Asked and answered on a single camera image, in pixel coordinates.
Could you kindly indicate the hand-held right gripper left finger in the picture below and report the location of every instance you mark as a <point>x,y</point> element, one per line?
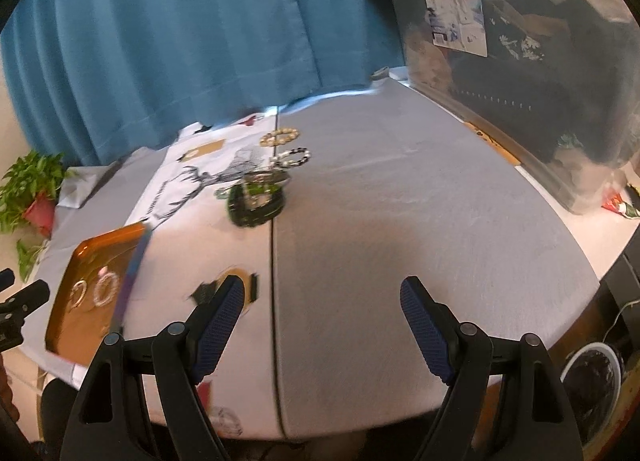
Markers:
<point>222,321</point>

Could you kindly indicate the paper label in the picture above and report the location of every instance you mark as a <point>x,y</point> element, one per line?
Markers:
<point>457,21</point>

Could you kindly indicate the potted green plant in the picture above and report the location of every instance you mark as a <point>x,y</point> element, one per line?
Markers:
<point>37,181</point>

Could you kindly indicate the red patterned package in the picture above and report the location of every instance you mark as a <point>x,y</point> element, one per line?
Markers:
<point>622,203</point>

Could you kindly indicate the clear plastic storage bin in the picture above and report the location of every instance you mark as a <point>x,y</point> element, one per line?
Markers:
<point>550,106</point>

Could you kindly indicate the tape roll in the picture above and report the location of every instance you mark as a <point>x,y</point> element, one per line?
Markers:
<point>380,74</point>

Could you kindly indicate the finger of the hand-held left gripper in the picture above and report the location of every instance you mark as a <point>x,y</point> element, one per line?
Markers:
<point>30,296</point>
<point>6,278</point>

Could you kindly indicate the orange plastic tray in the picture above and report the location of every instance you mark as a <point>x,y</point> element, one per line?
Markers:
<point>95,251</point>

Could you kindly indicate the white printed tablecloth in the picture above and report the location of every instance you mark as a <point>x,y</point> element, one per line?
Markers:
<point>175,241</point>

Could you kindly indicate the blue curtain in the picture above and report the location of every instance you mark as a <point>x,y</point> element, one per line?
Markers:
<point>175,41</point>

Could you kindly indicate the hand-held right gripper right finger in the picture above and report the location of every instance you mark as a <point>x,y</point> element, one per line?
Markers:
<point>422,321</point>

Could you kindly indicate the white round bucket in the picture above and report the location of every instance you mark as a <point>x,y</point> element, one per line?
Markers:
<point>595,381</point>

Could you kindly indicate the silver bangle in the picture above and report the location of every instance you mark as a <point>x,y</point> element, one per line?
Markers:
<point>281,180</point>

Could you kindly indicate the small white box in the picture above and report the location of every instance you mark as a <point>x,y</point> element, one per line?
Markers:
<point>400,74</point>

